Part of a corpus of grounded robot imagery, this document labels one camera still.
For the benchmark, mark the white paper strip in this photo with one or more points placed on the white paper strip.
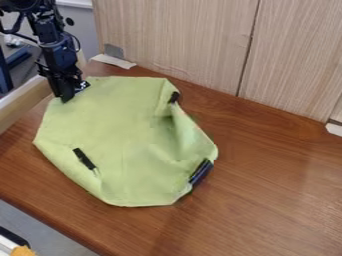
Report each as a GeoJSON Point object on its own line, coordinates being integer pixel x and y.
{"type": "Point", "coordinates": [113, 61]}

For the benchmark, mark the green cloth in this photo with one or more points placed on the green cloth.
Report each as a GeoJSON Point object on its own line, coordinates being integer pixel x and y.
{"type": "Point", "coordinates": [129, 140]}

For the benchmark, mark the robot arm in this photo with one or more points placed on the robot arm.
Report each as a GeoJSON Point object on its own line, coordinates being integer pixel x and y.
{"type": "Point", "coordinates": [48, 30]}

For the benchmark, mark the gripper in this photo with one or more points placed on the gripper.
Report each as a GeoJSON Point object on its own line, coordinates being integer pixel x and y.
{"type": "Point", "coordinates": [60, 74]}

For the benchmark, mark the yellow and black tool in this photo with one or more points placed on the yellow and black tool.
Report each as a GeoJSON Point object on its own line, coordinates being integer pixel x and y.
{"type": "Point", "coordinates": [15, 245]}

